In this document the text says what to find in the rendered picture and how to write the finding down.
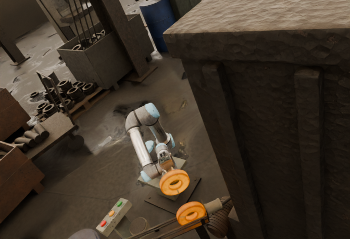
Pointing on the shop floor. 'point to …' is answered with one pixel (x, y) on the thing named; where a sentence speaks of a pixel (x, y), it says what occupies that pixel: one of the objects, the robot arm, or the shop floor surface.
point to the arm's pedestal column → (161, 198)
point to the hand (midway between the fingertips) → (173, 180)
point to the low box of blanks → (16, 178)
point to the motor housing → (222, 222)
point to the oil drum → (158, 19)
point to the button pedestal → (117, 221)
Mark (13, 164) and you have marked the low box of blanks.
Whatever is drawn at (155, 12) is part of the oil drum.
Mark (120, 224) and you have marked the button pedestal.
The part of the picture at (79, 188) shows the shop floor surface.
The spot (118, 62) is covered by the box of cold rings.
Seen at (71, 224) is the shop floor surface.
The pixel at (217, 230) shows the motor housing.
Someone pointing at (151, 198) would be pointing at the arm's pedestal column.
